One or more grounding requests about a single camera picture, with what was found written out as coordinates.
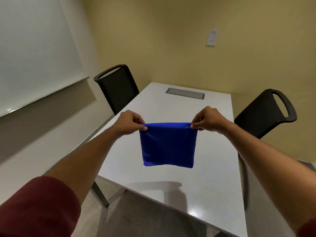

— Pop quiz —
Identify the person's right hand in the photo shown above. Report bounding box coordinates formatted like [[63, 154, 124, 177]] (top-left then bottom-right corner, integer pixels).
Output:
[[190, 106, 229, 134]]

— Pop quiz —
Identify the person's left hand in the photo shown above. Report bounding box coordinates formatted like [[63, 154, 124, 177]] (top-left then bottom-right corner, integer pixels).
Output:
[[114, 110, 148, 137]]

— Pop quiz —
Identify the blue cloth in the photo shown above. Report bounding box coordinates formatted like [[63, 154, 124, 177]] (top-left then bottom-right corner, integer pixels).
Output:
[[139, 122, 198, 169]]

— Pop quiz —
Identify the person's left forearm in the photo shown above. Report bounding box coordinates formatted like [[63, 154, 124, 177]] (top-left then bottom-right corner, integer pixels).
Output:
[[43, 127, 121, 206]]

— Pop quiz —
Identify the person's right forearm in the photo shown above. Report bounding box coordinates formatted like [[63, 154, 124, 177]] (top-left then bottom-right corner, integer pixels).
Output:
[[222, 122, 316, 233]]

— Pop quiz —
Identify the white table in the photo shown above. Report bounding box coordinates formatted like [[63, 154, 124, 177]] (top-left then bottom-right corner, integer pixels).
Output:
[[74, 82, 248, 237]]

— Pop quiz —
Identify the black office chair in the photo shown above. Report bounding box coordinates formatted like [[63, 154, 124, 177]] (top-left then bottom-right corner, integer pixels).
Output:
[[93, 64, 140, 116], [234, 89, 298, 140]]

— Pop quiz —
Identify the dark red left sleeve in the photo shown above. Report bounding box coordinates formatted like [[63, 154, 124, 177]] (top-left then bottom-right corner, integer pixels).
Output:
[[0, 176, 81, 237]]

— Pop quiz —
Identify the dark red sleeve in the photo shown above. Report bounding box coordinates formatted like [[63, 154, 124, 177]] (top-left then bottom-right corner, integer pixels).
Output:
[[296, 218, 316, 237], [0, 176, 81, 237]]

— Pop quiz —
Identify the dark red right sleeve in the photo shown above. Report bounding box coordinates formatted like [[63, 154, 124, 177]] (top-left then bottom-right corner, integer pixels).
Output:
[[296, 218, 316, 237]]

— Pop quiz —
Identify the grey table cable hatch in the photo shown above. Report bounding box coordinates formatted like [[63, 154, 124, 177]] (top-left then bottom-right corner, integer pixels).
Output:
[[165, 88, 205, 100]]

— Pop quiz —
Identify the white wall light switch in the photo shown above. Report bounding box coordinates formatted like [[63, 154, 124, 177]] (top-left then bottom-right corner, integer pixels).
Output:
[[207, 29, 218, 47]]

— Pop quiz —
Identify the white wall whiteboard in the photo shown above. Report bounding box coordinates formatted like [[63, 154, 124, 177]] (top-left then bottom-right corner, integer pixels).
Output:
[[0, 0, 90, 118]]

